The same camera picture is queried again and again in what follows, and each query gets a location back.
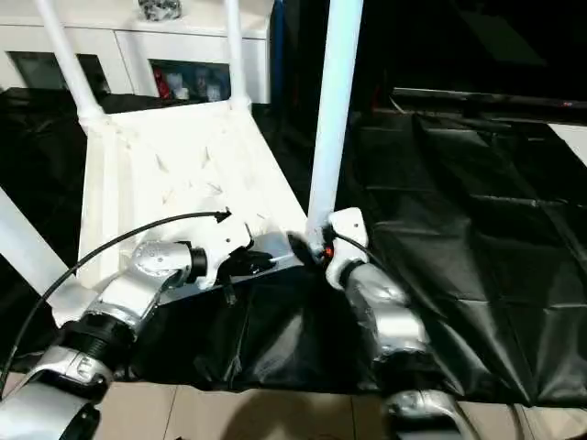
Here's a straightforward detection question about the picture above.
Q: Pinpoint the white plastic table top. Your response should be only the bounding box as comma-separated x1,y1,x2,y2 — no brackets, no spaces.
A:
50,98,318,327

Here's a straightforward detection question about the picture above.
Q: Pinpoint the white plastic table leg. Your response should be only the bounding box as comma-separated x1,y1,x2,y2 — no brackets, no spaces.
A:
223,0,253,112
0,185,73,309
33,0,110,128
305,0,365,252

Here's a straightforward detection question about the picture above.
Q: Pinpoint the black plastic mat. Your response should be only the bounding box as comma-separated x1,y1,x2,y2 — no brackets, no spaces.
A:
0,86,587,408

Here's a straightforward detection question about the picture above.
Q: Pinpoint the black horizontal bar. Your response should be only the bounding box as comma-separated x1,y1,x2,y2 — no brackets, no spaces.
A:
392,86,587,115

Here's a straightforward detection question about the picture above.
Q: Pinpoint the white glass-door cabinet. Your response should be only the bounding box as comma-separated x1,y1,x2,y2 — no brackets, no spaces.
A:
0,0,271,105

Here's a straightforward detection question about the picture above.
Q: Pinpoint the dark furniture with brass label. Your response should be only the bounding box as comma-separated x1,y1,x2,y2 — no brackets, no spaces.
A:
268,0,587,107

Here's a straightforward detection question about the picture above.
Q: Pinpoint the dark patterned bundle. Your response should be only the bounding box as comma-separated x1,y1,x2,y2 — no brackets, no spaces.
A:
137,0,185,23

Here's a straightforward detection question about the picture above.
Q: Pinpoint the white flat sheet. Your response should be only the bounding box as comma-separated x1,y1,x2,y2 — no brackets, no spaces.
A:
544,121,587,165

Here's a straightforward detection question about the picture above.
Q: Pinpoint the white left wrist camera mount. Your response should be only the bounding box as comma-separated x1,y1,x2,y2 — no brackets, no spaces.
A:
196,212,259,292

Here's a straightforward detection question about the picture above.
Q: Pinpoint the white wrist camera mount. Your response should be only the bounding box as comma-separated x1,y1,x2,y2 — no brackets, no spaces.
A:
196,212,259,292
324,206,371,291

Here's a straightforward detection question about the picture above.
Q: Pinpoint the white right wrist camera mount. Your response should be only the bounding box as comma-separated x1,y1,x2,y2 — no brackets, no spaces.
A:
324,206,371,291

